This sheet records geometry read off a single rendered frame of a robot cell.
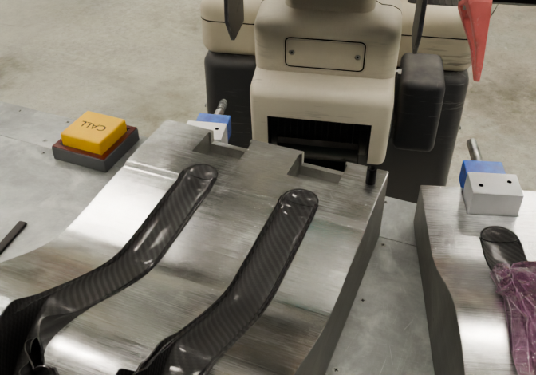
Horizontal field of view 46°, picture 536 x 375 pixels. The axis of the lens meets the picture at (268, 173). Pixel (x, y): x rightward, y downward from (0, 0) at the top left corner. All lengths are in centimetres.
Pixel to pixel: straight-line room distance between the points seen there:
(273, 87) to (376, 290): 42
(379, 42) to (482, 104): 167
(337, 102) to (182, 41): 204
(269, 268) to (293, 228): 5
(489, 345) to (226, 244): 23
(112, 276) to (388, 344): 26
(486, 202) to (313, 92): 39
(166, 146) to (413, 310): 31
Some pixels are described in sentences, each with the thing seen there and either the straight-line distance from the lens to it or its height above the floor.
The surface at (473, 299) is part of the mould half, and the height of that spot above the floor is 89.
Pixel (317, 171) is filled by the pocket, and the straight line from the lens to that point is 68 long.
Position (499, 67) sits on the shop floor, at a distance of 289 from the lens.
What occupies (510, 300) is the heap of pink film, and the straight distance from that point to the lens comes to 53.
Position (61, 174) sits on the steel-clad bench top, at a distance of 83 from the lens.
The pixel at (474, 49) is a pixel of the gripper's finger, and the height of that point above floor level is 102.
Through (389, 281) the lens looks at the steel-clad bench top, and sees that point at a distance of 67.
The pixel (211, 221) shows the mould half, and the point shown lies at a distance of 60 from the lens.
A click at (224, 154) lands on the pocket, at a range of 71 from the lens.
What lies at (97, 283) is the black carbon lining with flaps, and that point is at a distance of 54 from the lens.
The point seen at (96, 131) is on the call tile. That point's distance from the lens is 83.
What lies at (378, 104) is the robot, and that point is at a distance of 96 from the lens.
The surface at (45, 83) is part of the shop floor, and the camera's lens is 275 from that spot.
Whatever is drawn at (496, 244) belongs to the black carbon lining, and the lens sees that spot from 66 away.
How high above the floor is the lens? 128
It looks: 38 degrees down
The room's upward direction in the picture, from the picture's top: straight up
